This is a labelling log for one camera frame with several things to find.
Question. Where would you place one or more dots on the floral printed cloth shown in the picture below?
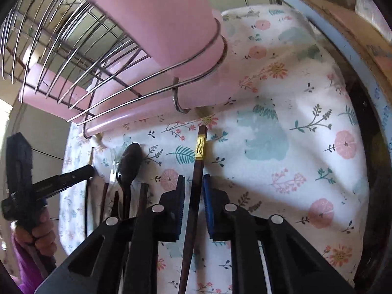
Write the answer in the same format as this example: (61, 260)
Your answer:
(275, 159)

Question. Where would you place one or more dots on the dark chopstick with gold band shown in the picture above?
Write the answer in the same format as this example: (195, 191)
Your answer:
(196, 171)

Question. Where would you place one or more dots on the pink drip tray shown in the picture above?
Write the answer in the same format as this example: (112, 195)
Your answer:
(39, 82)

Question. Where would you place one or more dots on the thin dark chopstick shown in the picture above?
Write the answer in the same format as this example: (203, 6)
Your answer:
(87, 205)

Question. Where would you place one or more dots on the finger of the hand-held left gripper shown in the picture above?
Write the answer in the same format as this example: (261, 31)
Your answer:
(67, 179)

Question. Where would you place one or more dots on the reddish brown chopstick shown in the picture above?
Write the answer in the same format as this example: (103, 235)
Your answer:
(104, 202)

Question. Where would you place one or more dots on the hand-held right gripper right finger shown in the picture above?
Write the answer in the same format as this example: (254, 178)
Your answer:
(209, 208)

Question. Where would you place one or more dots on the blue foam strip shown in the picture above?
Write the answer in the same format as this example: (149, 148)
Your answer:
(346, 58)

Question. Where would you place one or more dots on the cardboard box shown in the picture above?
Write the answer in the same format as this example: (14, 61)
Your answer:
(337, 15)

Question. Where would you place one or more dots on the black spoon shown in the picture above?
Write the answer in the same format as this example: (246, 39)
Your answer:
(128, 165)

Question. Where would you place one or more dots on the dark brown chopstick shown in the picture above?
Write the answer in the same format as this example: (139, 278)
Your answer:
(142, 199)

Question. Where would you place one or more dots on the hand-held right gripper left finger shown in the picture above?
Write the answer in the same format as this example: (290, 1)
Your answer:
(180, 214)

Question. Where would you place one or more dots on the person's left hand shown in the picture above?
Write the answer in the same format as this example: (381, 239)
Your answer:
(43, 232)

